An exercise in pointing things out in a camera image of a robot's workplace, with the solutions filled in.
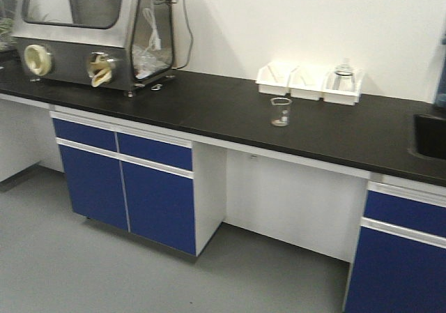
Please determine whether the blue white left cabinet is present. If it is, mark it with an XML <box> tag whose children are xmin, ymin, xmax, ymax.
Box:
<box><xmin>50</xmin><ymin>112</ymin><xmax>226</xmax><ymax>256</ymax></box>

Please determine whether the grey cable loop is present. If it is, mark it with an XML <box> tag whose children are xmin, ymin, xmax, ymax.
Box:
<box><xmin>172</xmin><ymin>0</ymin><xmax>194</xmax><ymax>70</ymax></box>

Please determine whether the white right storage bin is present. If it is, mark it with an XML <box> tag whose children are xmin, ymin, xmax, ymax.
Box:
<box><xmin>322</xmin><ymin>70</ymin><xmax>364</xmax><ymax>105</ymax></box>

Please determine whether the stainless steel glove box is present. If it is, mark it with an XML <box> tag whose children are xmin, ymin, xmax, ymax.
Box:
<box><xmin>13</xmin><ymin>0</ymin><xmax>175</xmax><ymax>97</ymax></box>

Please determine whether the white left storage bin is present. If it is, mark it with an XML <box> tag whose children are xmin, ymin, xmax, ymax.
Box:
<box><xmin>256</xmin><ymin>62</ymin><xmax>297</xmax><ymax>96</ymax></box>

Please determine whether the white storage bin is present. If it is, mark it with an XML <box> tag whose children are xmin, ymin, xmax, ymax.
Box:
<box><xmin>322</xmin><ymin>70</ymin><xmax>364</xmax><ymax>105</ymax></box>
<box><xmin>256</xmin><ymin>62</ymin><xmax>297</xmax><ymax>96</ymax></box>
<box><xmin>288</xmin><ymin>66</ymin><xmax>328</xmax><ymax>100</ymax></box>

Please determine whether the glass flask with black stand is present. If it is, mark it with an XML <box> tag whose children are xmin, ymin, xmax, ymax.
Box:
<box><xmin>329</xmin><ymin>58</ymin><xmax>355</xmax><ymax>91</ymax></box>

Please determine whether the black bench sink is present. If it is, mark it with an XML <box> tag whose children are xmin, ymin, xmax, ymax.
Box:
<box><xmin>408</xmin><ymin>113</ymin><xmax>445</xmax><ymax>161</ymax></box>

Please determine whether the blue white right cabinet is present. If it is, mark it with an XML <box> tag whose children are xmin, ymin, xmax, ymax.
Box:
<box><xmin>343</xmin><ymin>174</ymin><xmax>445</xmax><ymax>312</ymax></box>

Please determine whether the blue white cabinet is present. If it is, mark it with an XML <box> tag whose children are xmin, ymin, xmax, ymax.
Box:
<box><xmin>343</xmin><ymin>174</ymin><xmax>445</xmax><ymax>312</ymax></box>
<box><xmin>50</xmin><ymin>112</ymin><xmax>226</xmax><ymax>256</ymax></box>

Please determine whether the clear glass beaker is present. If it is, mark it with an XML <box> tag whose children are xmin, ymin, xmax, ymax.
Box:
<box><xmin>270</xmin><ymin>97</ymin><xmax>293</xmax><ymax>127</ymax></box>

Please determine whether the blue shelf unit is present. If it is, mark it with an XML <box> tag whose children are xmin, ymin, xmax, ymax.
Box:
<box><xmin>433</xmin><ymin>31</ymin><xmax>445</xmax><ymax>112</ymax></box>

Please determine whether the white middle storage bin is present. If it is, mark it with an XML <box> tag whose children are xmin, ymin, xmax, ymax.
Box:
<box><xmin>288</xmin><ymin>66</ymin><xmax>328</xmax><ymax>100</ymax></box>

